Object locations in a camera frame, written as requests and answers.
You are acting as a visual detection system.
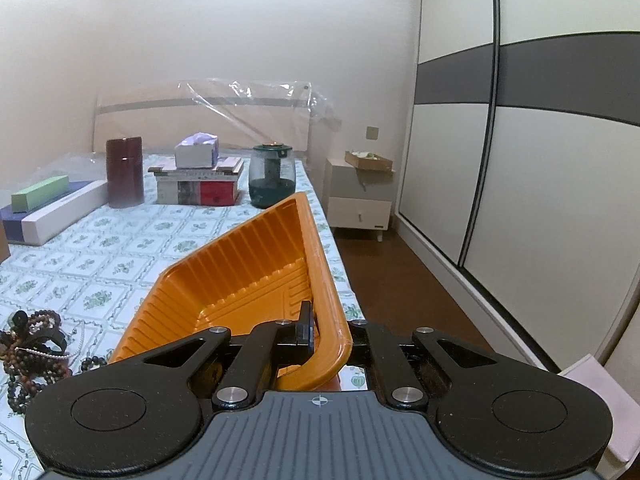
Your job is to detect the orange plastic tray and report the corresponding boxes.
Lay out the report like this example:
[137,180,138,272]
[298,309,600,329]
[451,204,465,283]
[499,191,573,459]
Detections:
[111,192,352,391]

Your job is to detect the reddish brown bead necklace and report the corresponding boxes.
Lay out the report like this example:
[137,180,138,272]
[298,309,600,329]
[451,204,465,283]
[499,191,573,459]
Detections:
[0,309,74,394]

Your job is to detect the white bedside cabinet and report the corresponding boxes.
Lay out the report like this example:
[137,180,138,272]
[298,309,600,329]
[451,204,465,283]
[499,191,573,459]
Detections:
[322,158,396,242]

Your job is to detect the stack of books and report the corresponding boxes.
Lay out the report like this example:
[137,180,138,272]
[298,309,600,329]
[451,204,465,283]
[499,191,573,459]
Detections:
[148,156,244,207]

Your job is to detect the dark green glass jar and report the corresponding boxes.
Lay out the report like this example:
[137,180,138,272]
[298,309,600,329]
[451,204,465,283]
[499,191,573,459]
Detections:
[248,143,296,209]

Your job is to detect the small cardboard tray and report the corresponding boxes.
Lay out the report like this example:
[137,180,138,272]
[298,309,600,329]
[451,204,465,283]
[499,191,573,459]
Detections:
[344,151,393,174]

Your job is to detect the white tissue box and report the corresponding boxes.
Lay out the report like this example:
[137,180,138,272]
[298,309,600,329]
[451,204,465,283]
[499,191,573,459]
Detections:
[174,132,219,169]

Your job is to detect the white grey wardrobe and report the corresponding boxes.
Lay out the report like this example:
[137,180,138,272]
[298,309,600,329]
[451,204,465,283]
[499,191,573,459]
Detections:
[397,0,639,368]

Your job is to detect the plastic wrapped headboard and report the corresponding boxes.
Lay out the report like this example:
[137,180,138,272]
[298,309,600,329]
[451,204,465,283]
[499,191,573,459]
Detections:
[90,78,342,159]

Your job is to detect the dark red cylinder tin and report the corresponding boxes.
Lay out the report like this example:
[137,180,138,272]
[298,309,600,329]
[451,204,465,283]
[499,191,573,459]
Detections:
[105,136,144,208]

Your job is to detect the black band watch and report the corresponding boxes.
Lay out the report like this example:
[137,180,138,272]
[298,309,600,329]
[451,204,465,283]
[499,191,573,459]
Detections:
[9,310,67,356]

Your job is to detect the pink white stool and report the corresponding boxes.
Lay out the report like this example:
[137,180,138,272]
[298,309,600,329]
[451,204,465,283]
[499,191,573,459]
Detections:
[560,354,639,469]

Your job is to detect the brown cardboard box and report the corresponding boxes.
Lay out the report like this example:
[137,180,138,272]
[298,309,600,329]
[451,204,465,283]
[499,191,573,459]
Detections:
[0,221,11,263]

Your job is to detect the green rectangular box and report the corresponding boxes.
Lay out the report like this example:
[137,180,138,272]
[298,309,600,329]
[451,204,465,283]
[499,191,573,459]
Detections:
[11,176,70,212]

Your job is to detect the flat blue box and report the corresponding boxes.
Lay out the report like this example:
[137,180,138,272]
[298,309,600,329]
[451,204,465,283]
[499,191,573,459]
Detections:
[0,180,94,246]

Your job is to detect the pearl chain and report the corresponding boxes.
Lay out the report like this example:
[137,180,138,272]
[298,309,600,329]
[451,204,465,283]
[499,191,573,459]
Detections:
[14,324,87,361]

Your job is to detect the wall switch plate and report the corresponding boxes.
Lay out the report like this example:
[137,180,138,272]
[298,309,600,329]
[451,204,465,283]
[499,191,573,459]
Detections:
[366,126,378,140]

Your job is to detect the dark bead necklace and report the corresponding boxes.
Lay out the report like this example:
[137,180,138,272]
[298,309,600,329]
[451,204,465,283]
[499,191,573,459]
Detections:
[5,374,49,416]

